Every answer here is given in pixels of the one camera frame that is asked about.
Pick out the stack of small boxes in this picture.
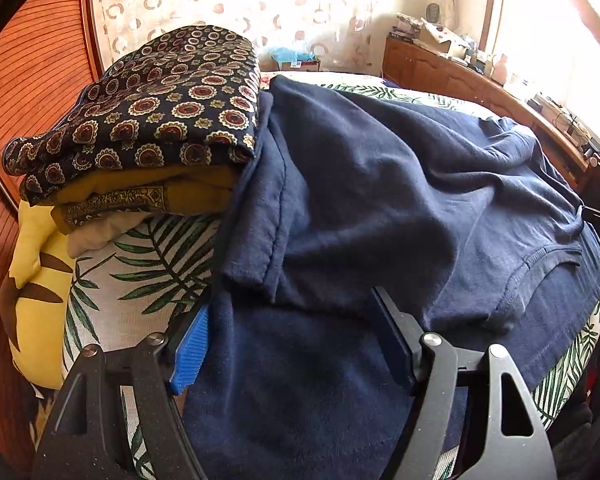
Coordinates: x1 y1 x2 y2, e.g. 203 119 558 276
390 12 423 38

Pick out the navy printed T-shirt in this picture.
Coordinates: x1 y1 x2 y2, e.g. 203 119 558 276
182 74 600 480

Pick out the open cardboard box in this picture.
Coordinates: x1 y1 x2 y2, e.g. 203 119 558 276
420 17 468 56

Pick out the sheer circle-patterned curtain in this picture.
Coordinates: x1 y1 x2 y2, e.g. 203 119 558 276
87 0 461 73

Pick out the pink bottle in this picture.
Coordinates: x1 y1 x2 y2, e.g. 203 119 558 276
492 54 512 83

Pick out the wooden-framed window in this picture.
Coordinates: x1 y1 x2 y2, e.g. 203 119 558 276
485 0 600 131

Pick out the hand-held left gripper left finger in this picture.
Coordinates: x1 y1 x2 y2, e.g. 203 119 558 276
30 305 213 480

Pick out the dark medallion print garment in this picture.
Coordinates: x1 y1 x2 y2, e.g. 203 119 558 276
2 25 263 206

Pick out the mustard yellow garment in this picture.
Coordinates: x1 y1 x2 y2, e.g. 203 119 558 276
50 162 241 233

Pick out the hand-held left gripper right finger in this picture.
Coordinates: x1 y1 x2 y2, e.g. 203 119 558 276
370 286 556 480

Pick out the wooden cabinet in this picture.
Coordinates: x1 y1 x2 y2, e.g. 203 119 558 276
382 35 600 191

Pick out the yellow plush toy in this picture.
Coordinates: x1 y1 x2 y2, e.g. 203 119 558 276
0 200 78 391

